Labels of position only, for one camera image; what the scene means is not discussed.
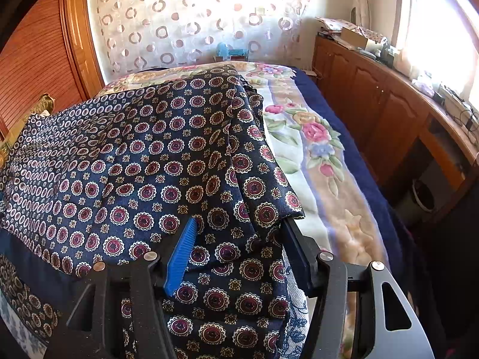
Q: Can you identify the wooden slatted wardrobe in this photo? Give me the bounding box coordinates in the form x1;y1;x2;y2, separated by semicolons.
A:
0;0;105;139

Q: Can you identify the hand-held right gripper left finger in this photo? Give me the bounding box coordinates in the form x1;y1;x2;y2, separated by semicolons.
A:
44;217;199;359

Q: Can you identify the navy medallion patterned garment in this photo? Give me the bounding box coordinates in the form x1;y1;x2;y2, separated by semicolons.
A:
0;69;305;359

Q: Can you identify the floral cloth bundle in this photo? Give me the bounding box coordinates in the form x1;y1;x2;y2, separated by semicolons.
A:
316;17;388;45

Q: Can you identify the teal plastic object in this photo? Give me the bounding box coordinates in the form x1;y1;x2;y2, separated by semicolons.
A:
216;42;248;61

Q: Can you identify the white waste bin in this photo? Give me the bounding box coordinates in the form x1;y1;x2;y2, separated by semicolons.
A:
412;177;436;212

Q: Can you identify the golden brown cloth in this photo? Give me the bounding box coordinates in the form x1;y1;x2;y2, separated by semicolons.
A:
0;93;56;165

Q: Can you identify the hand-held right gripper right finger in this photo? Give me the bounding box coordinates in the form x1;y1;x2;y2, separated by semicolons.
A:
282;217;436;359

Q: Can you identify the long wooden cabinet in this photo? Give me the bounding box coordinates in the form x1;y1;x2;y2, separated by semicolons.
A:
311;34;479;225

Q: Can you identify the wooden framed window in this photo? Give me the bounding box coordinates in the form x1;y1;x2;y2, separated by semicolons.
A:
393;0;479;98

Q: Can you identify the open cardboard box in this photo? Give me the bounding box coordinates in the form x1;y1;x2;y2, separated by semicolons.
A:
340;26;369;47

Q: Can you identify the circle patterned sheer curtain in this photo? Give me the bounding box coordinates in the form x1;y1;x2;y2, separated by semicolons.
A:
87;0;315;79

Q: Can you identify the pink floral blanket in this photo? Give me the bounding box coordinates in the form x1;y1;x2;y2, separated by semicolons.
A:
99;60;384;359

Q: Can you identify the navy blue bedsheet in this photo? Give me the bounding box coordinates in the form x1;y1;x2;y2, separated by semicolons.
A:
290;66;423;307

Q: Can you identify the blue floral white bedspread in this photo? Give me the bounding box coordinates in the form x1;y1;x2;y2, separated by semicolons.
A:
0;260;311;359

